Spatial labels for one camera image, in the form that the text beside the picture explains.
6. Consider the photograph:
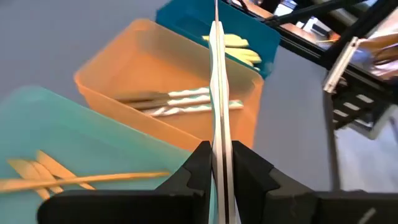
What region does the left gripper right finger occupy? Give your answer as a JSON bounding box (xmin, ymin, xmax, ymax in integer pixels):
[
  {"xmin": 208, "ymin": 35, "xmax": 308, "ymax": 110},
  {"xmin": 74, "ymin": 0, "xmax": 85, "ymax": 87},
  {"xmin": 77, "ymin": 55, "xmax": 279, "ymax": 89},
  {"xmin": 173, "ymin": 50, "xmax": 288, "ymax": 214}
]
[{"xmin": 231, "ymin": 140, "xmax": 398, "ymax": 224}]

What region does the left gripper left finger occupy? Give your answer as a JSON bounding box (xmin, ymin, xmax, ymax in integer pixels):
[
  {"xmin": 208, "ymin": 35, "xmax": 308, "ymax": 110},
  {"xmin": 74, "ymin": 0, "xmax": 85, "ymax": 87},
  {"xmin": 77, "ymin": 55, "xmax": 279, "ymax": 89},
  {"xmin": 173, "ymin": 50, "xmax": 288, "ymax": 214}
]
[{"xmin": 36, "ymin": 140, "xmax": 214, "ymax": 224}]

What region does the teal-patterned handle silver knife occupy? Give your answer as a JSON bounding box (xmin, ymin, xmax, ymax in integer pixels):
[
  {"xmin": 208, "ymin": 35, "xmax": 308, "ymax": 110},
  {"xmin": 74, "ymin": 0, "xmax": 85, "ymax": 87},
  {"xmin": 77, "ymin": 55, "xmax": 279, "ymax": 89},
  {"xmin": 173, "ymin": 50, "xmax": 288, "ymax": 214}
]
[
  {"xmin": 124, "ymin": 95, "xmax": 212, "ymax": 110},
  {"xmin": 207, "ymin": 0, "xmax": 239, "ymax": 224},
  {"xmin": 113, "ymin": 86, "xmax": 211, "ymax": 103},
  {"xmin": 141, "ymin": 99, "xmax": 245, "ymax": 118}
]

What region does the yellow-handled silver knife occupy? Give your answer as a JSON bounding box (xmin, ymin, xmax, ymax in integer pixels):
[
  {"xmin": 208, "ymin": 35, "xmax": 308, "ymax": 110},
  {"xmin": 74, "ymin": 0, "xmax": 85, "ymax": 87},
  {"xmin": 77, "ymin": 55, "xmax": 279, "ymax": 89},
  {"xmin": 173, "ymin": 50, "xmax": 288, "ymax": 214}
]
[
  {"xmin": 241, "ymin": 60, "xmax": 262, "ymax": 72},
  {"xmin": 201, "ymin": 33, "xmax": 250, "ymax": 49},
  {"xmin": 224, "ymin": 47, "xmax": 262, "ymax": 64}
]

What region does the blue-grey table mat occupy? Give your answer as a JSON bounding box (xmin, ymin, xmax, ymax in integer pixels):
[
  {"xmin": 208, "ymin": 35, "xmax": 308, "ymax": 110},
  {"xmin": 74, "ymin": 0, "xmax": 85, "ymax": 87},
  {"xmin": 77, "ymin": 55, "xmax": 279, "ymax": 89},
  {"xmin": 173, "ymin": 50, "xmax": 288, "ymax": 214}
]
[{"xmin": 0, "ymin": 0, "xmax": 398, "ymax": 194}]

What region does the teal plastic bin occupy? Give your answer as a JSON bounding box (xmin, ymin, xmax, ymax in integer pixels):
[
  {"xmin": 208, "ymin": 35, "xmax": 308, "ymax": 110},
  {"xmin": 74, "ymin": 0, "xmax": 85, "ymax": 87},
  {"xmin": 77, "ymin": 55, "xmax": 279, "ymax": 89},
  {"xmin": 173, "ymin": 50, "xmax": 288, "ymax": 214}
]
[{"xmin": 0, "ymin": 86, "xmax": 218, "ymax": 224}]

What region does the orange plastic bin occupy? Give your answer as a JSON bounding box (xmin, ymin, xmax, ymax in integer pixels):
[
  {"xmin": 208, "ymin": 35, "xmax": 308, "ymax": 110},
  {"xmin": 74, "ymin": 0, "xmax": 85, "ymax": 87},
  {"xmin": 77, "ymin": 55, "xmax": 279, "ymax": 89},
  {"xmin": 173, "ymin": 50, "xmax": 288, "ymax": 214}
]
[{"xmin": 73, "ymin": 18, "xmax": 265, "ymax": 153}]

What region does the dark blue plastic bin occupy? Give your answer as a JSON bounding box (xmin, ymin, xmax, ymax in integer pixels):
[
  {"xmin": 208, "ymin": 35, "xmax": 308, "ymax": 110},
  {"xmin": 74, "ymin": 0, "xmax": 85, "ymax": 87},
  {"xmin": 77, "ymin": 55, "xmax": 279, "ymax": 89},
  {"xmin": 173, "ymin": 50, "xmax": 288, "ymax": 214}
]
[{"xmin": 155, "ymin": 0, "xmax": 282, "ymax": 80}]

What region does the black table frame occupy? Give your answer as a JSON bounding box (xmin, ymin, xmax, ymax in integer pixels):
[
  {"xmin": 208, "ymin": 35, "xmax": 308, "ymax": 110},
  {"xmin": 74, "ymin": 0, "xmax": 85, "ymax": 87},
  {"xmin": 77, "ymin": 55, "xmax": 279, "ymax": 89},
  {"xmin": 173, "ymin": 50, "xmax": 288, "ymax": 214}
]
[{"xmin": 229, "ymin": 0, "xmax": 398, "ymax": 139}]

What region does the silver metal bracket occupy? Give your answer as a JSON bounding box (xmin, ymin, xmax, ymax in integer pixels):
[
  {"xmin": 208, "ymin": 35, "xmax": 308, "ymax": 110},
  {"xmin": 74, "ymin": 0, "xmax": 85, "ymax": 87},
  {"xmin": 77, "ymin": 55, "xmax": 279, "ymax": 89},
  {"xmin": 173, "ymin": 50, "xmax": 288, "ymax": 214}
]
[{"xmin": 322, "ymin": 36, "xmax": 362, "ymax": 94}]

